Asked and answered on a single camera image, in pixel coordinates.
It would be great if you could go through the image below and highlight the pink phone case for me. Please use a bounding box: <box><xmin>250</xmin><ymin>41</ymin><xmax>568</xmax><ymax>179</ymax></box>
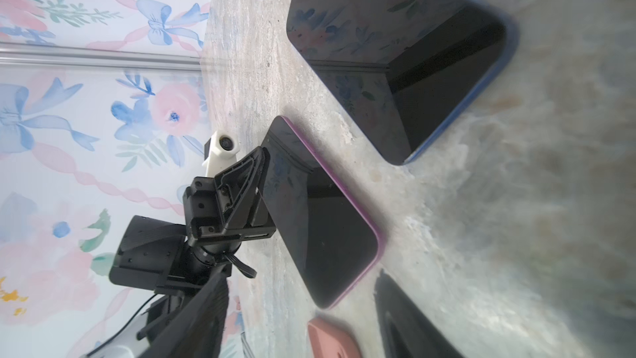
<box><xmin>307</xmin><ymin>318</ymin><xmax>362</xmax><ymax>358</ymax></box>

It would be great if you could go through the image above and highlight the purple-edged black phone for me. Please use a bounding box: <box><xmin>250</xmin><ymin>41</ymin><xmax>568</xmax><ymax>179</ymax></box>
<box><xmin>261</xmin><ymin>116</ymin><xmax>385</xmax><ymax>309</ymax></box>

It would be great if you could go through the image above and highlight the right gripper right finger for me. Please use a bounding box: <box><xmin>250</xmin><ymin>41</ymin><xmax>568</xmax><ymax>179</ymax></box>
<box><xmin>374</xmin><ymin>272</ymin><xmax>463</xmax><ymax>358</ymax></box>

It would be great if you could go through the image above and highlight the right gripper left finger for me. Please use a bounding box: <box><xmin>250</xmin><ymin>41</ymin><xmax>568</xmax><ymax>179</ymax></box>
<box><xmin>148</xmin><ymin>265</ymin><xmax>230</xmax><ymax>357</ymax></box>

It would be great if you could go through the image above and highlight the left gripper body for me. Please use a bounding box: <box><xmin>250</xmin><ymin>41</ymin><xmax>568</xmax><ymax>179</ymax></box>
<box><xmin>184</xmin><ymin>147</ymin><xmax>276</xmax><ymax>259</ymax></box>

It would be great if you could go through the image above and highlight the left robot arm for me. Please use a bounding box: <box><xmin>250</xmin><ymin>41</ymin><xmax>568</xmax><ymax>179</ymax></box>
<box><xmin>87</xmin><ymin>147</ymin><xmax>276</xmax><ymax>357</ymax></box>

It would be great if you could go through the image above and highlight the blue-edged black phone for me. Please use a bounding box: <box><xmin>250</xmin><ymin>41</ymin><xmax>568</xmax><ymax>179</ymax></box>
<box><xmin>287</xmin><ymin>0</ymin><xmax>518</xmax><ymax>166</ymax></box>

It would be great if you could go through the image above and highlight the left corner aluminium post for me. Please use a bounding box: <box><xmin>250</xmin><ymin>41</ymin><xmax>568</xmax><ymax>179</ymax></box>
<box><xmin>1</xmin><ymin>42</ymin><xmax>201</xmax><ymax>72</ymax></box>

